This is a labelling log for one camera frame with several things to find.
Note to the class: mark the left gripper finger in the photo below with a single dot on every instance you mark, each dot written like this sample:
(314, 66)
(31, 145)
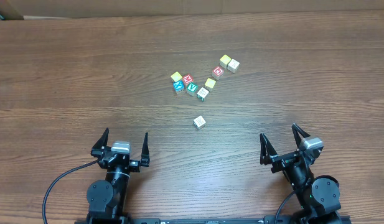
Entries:
(102, 142)
(145, 149)

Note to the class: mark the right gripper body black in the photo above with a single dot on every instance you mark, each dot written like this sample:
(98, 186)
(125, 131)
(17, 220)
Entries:
(291, 158)

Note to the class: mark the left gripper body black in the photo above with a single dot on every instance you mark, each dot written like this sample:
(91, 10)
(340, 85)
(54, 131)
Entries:
(117, 158)

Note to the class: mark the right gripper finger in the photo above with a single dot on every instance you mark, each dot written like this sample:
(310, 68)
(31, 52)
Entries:
(267, 150)
(300, 136)

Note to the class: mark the white letter E block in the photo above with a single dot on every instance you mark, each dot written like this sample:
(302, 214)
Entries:
(199, 122)

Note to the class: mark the green letter V block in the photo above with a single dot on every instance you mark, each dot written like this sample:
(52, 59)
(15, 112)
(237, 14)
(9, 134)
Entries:
(192, 89)

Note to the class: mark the green edged white block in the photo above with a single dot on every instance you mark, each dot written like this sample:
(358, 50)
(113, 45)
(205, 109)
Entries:
(202, 94)

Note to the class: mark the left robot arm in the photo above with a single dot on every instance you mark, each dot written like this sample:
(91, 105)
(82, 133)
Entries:
(107, 197)

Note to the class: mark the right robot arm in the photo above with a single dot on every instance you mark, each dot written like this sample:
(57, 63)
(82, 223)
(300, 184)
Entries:
(317, 196)

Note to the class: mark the blue letter X block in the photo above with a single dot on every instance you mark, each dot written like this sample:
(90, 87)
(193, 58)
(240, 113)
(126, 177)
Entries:
(178, 87)

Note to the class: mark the yellow block middle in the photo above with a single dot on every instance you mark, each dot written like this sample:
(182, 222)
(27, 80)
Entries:
(210, 84)

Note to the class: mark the white block far right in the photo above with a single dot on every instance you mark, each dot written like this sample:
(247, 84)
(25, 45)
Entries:
(233, 65)

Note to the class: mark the yellow block left cluster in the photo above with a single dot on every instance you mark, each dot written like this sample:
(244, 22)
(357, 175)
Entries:
(175, 77)

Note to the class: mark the red letter C block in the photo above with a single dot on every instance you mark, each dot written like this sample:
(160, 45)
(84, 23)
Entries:
(218, 72)

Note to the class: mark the red letter M block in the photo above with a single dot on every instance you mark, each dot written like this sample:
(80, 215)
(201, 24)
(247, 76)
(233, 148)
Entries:
(187, 79)

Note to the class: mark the yellow block far right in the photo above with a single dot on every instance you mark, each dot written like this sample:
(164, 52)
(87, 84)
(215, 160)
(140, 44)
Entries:
(224, 61)

